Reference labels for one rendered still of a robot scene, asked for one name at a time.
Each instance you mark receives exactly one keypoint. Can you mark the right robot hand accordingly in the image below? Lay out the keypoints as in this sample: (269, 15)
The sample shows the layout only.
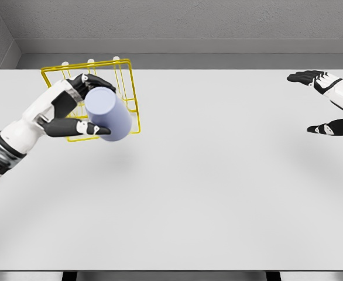
(339, 93)

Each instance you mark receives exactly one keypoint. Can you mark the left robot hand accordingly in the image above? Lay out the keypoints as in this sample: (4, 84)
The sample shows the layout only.
(44, 104)

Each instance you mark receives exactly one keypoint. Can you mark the lavender cup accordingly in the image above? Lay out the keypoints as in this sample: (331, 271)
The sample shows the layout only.
(108, 114)

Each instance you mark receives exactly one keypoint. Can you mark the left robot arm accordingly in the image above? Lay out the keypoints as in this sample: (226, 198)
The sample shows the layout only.
(4, 143)

